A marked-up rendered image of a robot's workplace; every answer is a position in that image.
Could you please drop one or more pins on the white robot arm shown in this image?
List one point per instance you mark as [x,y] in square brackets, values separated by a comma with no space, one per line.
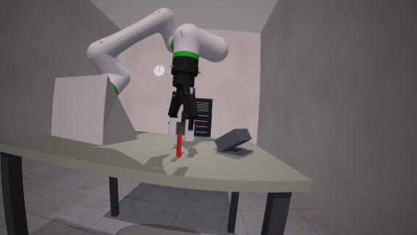
[186,42]

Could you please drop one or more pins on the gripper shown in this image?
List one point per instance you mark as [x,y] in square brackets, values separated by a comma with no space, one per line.
[182,82]

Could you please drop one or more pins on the red peg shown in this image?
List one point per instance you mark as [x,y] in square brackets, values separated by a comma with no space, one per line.
[179,145]

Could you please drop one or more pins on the grey sloped panel with square hole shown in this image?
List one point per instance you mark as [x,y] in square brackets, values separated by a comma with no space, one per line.
[228,142]

